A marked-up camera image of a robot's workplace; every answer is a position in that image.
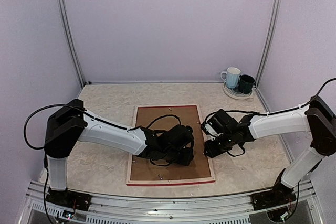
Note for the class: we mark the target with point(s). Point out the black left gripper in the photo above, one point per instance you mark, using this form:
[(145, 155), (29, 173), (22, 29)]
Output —
[(187, 160)]

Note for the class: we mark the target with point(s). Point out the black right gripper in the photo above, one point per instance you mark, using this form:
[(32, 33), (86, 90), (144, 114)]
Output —
[(212, 152)]

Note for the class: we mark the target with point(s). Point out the red wooden picture frame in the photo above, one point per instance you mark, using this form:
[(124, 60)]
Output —
[(170, 182)]

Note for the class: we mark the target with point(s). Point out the brown frame backing board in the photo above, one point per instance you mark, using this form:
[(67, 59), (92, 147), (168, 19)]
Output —
[(147, 119)]

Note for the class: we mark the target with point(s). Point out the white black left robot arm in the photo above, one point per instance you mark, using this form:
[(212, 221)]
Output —
[(73, 123)]

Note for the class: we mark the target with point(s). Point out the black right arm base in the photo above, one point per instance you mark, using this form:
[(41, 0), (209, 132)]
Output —
[(278, 195)]

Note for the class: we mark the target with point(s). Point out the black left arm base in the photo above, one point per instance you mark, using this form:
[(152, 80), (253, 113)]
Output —
[(69, 199)]

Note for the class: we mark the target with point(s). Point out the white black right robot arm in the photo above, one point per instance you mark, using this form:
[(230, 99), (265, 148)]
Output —
[(314, 117)]

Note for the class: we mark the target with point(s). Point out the white plate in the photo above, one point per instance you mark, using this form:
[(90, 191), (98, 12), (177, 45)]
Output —
[(235, 94)]

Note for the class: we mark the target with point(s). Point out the dark green mug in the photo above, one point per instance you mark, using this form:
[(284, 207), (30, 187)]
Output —
[(245, 84)]

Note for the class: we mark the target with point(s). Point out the light blue mug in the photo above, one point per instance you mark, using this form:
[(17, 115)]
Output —
[(231, 77)]

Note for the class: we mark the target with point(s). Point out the aluminium front rail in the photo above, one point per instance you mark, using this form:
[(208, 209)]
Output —
[(231, 208)]

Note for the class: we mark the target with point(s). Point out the right aluminium corner post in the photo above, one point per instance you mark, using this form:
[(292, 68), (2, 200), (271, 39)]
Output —
[(268, 42)]

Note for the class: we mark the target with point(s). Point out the aluminium corner post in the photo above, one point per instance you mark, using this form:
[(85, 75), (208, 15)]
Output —
[(268, 42), (70, 42)]

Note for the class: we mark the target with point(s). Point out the left aluminium corner post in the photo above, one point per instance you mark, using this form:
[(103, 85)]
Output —
[(70, 42)]

